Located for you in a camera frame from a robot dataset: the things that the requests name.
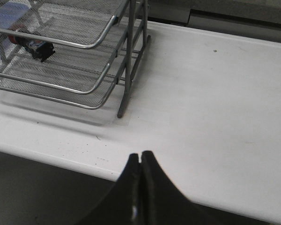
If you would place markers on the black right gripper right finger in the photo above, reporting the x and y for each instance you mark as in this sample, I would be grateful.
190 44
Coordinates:
163 203

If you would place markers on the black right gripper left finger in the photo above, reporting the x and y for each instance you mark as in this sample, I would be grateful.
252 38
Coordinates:
121 205

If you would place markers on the mesh tray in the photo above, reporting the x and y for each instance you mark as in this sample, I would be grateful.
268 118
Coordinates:
69 69
77 23
83 71

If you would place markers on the red emergency push button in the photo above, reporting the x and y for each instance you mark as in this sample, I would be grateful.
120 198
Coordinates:
39 49

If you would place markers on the grey stone counter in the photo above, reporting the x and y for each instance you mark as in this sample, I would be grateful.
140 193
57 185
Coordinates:
259 19

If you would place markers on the grey metal rack frame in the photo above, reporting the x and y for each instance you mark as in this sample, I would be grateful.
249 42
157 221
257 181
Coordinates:
120 70

